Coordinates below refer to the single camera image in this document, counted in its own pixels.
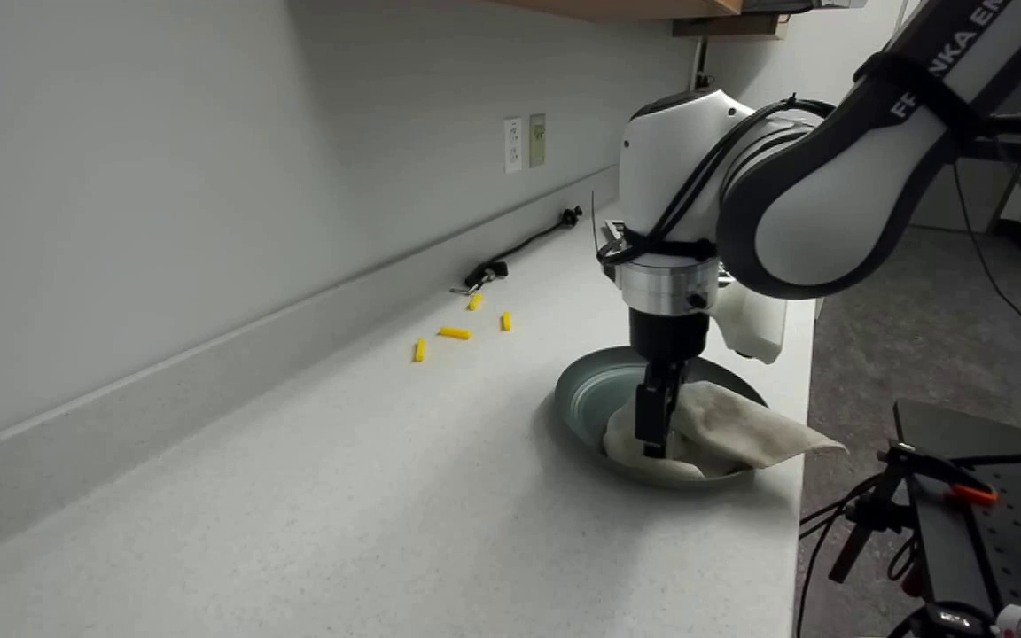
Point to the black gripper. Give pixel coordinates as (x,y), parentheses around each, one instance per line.
(669,343)

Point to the stained white cloth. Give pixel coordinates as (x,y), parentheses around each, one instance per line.
(735,429)

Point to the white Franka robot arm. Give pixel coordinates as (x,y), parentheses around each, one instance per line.
(817,200)

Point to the dark green plate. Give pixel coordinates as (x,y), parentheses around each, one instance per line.
(587,395)

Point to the yellow pasta piece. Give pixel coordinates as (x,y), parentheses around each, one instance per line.
(454,336)
(505,322)
(420,354)
(478,303)

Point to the black breadboard table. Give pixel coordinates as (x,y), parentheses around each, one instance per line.
(993,509)

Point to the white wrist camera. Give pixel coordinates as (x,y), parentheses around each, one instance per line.
(753,324)

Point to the white wall outlet plate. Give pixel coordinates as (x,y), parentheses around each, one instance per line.
(517,147)

